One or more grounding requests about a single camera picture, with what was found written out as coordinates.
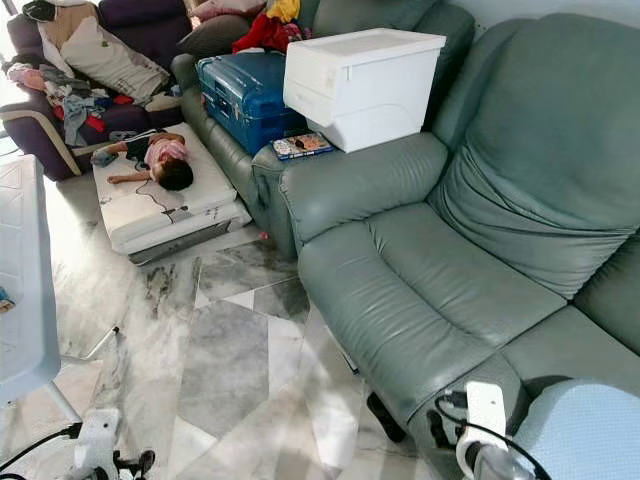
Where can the red and yellow clothes pile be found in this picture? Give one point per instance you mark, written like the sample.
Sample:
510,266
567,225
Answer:
268,30

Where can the pink cushion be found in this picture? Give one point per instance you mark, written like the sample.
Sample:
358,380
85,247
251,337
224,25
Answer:
220,8

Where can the purple armchair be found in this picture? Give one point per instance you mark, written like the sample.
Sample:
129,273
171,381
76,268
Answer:
140,20

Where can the sleeping child in pink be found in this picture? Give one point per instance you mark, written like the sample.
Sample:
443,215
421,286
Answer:
165,160

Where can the green leather sofa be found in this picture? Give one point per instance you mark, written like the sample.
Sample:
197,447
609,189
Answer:
440,280

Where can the blue hard suitcase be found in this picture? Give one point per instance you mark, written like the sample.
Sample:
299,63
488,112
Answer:
240,100

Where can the brown cushion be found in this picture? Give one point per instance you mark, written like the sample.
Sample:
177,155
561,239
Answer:
215,38

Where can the colourful picture book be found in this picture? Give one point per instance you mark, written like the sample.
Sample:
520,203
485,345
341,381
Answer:
302,146

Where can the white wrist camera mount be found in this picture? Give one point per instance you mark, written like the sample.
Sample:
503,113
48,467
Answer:
98,440
482,420

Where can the white lidded storage box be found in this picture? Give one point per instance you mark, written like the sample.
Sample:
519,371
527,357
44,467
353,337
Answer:
365,85

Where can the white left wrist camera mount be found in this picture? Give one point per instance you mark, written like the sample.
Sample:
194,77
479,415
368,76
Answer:
98,440

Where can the brown and blue cloth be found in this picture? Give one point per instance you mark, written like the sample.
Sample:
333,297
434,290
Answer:
6,300

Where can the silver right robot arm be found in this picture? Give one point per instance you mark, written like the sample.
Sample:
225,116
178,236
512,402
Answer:
495,468

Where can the light blue dotted cushion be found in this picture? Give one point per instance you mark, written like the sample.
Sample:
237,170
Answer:
580,430

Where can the beige pillow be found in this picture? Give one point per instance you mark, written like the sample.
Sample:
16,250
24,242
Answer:
110,60

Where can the large white folding table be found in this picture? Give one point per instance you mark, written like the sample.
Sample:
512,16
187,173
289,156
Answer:
25,300

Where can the heap of mixed clothes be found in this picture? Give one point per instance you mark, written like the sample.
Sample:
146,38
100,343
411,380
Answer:
75,105

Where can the white floor mattress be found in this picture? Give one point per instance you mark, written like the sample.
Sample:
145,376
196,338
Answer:
160,215

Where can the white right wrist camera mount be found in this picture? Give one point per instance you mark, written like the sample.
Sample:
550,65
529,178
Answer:
482,420

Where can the small red object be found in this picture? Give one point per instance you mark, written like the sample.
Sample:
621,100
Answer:
263,235

